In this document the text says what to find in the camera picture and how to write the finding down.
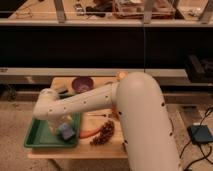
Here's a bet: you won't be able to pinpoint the wooden table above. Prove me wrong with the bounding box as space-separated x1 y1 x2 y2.
27 76 129 171

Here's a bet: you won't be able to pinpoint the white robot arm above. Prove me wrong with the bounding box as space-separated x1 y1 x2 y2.
33 72 183 171

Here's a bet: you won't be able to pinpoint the orange carrot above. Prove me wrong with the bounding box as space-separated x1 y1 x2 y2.
79 127 101 139

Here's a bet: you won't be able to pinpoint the black floor cable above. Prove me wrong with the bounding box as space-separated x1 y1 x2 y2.
178 106 213 171

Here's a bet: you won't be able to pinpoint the grey block on table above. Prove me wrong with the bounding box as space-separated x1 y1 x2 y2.
53 84 68 94

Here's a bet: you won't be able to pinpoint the green plastic tray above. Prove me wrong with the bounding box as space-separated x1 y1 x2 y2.
24 113 81 148

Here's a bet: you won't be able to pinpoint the blue grey sponge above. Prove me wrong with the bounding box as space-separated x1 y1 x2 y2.
57 123 75 140

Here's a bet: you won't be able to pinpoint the bunch of brown grapes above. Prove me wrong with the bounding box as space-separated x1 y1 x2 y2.
90 120 115 145

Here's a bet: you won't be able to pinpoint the cluttered tray on shelf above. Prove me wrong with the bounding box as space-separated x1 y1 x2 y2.
113 0 175 19

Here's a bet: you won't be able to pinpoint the black box on floor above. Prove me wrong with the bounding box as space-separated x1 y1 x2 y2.
187 125 213 144

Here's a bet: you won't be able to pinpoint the pale translucent gripper body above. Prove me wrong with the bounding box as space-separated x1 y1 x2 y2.
48 116 73 134

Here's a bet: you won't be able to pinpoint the purple bowl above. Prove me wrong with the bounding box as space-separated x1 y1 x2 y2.
72 77 94 93

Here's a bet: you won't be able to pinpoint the metal fork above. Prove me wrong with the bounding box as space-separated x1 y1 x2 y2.
88 114 112 118

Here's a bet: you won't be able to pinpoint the eyeglasses on shelf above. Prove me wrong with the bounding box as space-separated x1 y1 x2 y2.
15 12 33 19

